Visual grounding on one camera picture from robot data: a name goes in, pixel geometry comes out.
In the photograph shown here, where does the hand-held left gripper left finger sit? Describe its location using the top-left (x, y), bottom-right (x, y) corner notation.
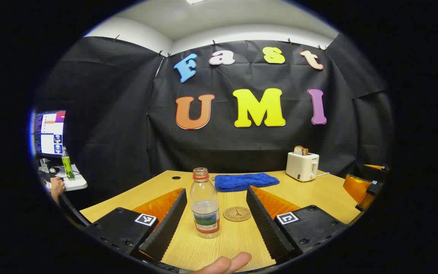
top-left (84, 188), bottom-right (188, 264)

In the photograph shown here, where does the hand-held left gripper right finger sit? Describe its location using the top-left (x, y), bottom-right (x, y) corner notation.
top-left (246, 186), bottom-right (347, 264)

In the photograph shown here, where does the round brown coaster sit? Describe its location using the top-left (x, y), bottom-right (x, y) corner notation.
top-left (223, 206), bottom-right (251, 222)

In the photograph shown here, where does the clear plastic water bottle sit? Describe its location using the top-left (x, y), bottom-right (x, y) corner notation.
top-left (190, 168), bottom-right (221, 239)

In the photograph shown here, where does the green drink bottle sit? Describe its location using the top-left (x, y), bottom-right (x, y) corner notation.
top-left (61, 147), bottom-right (76, 180)

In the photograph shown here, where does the blue folded towel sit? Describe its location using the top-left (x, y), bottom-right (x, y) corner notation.
top-left (214, 173), bottom-right (280, 192)

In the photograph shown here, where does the white toaster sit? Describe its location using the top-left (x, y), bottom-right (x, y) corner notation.
top-left (286, 151), bottom-right (320, 182)

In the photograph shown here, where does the white side desk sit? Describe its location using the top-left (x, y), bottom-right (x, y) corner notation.
top-left (38, 164), bottom-right (88, 191)

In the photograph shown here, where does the computer monitor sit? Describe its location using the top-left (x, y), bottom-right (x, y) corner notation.
top-left (33, 110), bottom-right (67, 158)

